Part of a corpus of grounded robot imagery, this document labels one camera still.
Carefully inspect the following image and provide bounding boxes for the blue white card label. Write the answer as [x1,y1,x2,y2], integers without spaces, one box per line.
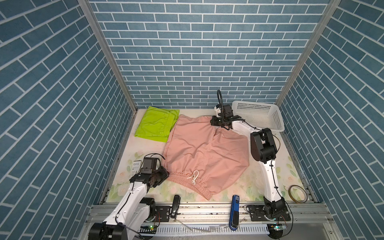
[131,161,142,176]

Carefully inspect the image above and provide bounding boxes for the aluminium front rail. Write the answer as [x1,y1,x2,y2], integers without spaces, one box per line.
[86,203,334,226]

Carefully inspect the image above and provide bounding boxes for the blue black handheld device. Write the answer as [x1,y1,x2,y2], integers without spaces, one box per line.
[229,195,240,231]

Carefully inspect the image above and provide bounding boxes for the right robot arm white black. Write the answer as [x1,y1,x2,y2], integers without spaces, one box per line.
[210,116,288,221]

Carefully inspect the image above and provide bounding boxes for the lime green shorts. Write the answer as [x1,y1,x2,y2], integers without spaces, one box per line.
[135,107,180,143]

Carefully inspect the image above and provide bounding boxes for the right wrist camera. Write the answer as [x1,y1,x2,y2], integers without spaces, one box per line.
[215,104,234,118]

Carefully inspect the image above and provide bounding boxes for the white plastic laundry basket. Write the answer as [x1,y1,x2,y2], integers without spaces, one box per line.
[232,101,285,132]

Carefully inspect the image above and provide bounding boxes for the pink shorts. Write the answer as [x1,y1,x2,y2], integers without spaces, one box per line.
[163,115,249,200]

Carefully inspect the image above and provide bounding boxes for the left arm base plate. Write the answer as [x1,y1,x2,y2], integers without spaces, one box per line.
[155,206,172,223]

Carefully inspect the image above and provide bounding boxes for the green circuit board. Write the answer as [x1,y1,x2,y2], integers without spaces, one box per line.
[139,225,158,234]
[268,224,285,232]

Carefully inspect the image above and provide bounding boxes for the left green circuit board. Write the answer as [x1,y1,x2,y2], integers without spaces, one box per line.
[139,225,158,234]

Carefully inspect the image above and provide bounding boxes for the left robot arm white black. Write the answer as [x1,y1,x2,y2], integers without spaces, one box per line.
[88,167,169,240]

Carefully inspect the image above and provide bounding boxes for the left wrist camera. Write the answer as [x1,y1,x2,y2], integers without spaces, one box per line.
[140,158,159,175]

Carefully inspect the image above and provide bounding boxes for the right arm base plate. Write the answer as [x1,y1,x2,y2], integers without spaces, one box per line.
[245,205,291,222]

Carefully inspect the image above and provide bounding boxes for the tape roll ring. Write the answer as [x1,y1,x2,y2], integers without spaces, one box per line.
[287,184,308,204]

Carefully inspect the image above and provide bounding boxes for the right green circuit board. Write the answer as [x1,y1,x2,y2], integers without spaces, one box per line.
[268,224,285,232]

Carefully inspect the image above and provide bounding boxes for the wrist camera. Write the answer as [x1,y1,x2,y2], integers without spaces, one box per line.
[215,104,234,118]
[140,158,159,175]

